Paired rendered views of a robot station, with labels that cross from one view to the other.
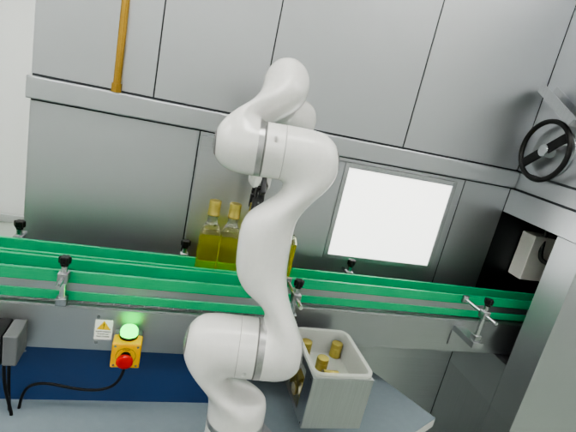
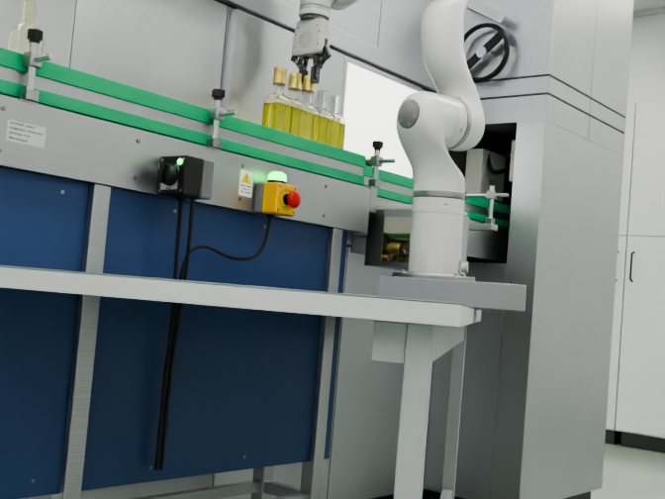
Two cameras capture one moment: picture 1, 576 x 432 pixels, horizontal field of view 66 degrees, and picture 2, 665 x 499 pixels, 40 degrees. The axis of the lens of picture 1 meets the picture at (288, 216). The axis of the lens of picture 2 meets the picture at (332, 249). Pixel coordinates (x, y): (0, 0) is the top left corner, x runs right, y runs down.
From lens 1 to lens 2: 186 cm
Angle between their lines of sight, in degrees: 39
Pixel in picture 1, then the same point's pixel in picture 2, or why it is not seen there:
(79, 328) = (228, 179)
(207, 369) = (441, 123)
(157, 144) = (193, 16)
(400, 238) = (390, 148)
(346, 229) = (350, 132)
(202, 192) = (238, 74)
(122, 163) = (162, 34)
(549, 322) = (535, 197)
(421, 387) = not seen: hidden behind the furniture
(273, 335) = (470, 98)
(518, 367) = (520, 255)
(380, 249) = not seen: hidden behind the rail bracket
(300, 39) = not seen: outside the picture
